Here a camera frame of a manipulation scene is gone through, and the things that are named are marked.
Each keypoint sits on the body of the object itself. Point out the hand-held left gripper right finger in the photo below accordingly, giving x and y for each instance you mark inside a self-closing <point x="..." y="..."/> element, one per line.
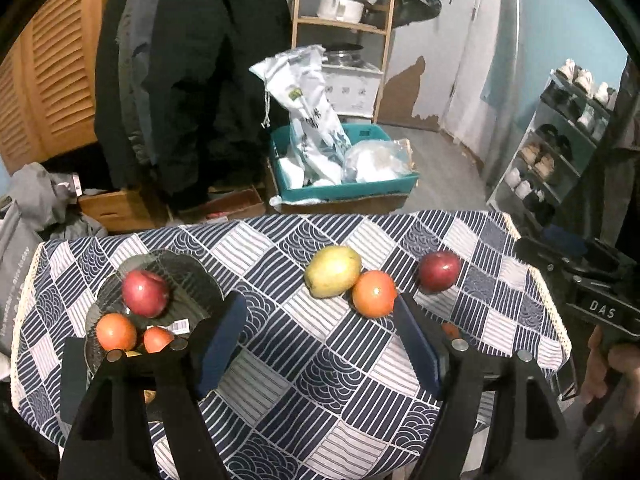
<point x="422" y="355"/>

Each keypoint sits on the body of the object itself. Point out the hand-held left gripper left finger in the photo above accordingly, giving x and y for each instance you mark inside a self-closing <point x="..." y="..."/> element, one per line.
<point x="222" y="345"/>

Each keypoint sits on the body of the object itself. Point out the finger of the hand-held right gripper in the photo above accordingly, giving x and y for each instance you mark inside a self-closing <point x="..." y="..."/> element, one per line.
<point x="565" y="247"/>
<point x="540" y="255"/>

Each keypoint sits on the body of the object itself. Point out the small reddish tangerine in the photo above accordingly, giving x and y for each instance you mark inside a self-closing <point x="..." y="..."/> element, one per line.
<point x="157" y="339"/>

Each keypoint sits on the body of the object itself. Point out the dark glass plate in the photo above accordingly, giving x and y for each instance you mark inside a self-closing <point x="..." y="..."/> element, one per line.
<point x="195" y="285"/>

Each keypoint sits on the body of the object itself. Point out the large orange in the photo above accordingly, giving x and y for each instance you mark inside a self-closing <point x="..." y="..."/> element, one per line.
<point x="374" y="293"/>

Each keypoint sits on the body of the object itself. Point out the red apple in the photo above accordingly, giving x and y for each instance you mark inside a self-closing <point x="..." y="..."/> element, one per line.
<point x="439" y="271"/>
<point x="145" y="292"/>

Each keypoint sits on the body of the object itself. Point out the yellow mango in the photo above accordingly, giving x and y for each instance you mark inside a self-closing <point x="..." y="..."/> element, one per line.
<point x="332" y="271"/>

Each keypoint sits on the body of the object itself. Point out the person's right hand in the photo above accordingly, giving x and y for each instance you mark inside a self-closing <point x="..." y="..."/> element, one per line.
<point x="600" y="375"/>

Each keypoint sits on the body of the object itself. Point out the metal shoe rack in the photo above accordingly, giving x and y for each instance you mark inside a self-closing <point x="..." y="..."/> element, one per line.
<point x="550" y="160"/>

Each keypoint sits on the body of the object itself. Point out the navy patterned tablecloth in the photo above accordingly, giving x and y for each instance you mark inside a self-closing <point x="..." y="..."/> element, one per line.
<point x="300" y="400"/>

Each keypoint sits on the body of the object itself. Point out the cardboard box with red label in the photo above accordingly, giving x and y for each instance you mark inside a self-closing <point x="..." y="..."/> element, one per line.
<point x="225" y="207"/>

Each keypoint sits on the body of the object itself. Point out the wooden drawer box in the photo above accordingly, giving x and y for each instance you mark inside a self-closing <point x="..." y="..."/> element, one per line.
<point x="115" y="207"/>

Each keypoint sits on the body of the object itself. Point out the teal plastic crate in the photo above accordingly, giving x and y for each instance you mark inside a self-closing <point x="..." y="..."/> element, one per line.
<point x="350" y="189"/>

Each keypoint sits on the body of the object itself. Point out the clear plastic bag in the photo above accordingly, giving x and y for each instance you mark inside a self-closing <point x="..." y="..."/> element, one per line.
<point x="377" y="160"/>

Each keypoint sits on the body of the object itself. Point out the grey tote bag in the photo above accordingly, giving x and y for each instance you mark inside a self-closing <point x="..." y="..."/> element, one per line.
<point x="15" y="270"/>

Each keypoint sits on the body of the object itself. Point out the grey clothes pile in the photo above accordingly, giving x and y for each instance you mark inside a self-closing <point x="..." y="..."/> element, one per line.
<point x="40" y="195"/>

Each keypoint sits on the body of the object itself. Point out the white printed bag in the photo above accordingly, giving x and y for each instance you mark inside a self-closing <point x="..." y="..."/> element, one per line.
<point x="310" y="110"/>

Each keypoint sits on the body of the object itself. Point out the white patterned box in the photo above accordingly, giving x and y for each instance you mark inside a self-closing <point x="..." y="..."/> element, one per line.
<point x="350" y="90"/>

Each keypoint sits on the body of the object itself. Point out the white door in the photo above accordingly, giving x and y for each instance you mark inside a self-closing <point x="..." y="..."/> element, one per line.
<point x="450" y="20"/>

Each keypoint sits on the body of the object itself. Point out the black jacket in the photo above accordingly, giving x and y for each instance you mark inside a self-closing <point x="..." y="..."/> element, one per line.
<point x="112" y="110"/>

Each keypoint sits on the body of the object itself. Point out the black hooded coat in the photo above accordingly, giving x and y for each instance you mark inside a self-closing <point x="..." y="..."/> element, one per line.
<point x="210" y="85"/>

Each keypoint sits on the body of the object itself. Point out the black hanging bag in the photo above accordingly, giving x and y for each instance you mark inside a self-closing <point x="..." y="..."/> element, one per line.
<point x="415" y="10"/>

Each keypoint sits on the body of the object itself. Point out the steel pot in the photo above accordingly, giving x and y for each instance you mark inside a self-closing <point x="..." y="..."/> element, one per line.
<point x="342" y="52"/>

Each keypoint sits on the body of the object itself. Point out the grey coat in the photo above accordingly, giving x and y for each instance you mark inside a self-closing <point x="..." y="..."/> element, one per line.
<point x="137" y="60"/>

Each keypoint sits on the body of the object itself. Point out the wooden shelf rack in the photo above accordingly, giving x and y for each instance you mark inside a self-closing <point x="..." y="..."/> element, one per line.
<point x="325" y="23"/>

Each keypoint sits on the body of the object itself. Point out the white pot with lid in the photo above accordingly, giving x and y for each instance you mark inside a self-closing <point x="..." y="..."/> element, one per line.
<point x="340" y="7"/>

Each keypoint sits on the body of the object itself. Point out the wooden louvered wardrobe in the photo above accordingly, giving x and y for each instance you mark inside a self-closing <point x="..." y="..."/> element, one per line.
<point x="50" y="60"/>

